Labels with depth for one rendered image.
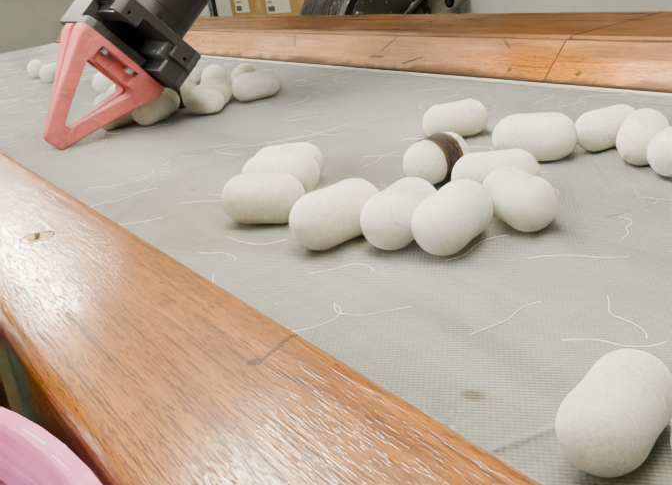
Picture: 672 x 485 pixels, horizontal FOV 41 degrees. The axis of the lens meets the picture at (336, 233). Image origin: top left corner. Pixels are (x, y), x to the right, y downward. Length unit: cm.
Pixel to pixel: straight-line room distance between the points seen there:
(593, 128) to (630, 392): 23
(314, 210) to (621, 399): 16
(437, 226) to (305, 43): 57
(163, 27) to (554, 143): 29
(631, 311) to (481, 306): 4
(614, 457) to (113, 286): 14
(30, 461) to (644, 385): 12
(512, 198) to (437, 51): 38
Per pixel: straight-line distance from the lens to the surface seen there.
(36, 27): 538
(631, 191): 35
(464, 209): 30
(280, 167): 39
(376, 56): 73
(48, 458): 17
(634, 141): 37
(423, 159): 38
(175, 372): 20
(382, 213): 31
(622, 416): 18
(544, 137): 39
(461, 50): 65
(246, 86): 66
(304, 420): 17
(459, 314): 26
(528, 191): 31
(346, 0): 107
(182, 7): 62
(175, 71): 60
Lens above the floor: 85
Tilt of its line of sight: 18 degrees down
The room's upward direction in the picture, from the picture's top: 9 degrees counter-clockwise
